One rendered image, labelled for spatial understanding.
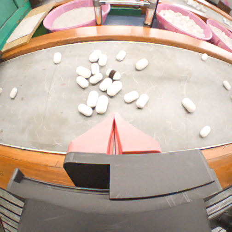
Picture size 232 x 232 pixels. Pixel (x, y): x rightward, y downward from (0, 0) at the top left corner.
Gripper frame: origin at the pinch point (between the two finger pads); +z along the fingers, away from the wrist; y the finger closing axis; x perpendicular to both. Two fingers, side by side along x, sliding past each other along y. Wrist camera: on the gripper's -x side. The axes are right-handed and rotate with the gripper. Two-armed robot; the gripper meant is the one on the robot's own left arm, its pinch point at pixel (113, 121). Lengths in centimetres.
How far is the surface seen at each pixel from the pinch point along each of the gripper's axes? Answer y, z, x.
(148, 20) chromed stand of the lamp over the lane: -10.0, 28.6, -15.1
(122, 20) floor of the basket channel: -4, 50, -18
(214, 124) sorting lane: -26.3, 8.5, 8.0
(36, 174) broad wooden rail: 15.7, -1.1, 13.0
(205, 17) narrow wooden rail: -49, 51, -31
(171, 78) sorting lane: -14.4, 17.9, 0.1
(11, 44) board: 38.1, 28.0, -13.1
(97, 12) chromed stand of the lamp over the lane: 4.6, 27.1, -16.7
